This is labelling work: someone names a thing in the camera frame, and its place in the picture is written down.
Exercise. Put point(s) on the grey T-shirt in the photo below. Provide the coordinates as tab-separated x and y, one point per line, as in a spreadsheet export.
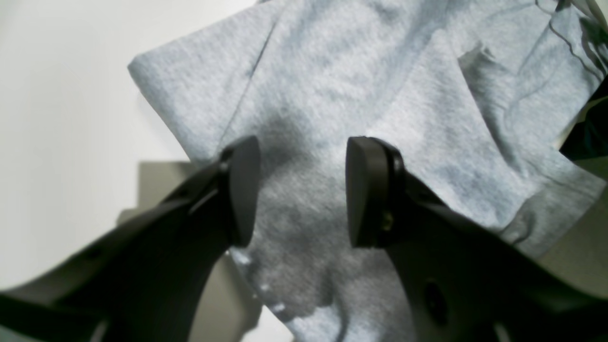
475	94

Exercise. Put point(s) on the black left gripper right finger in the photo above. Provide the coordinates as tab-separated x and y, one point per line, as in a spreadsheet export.
463	283

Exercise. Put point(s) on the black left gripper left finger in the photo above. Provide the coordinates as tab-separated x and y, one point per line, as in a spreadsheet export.
142	281

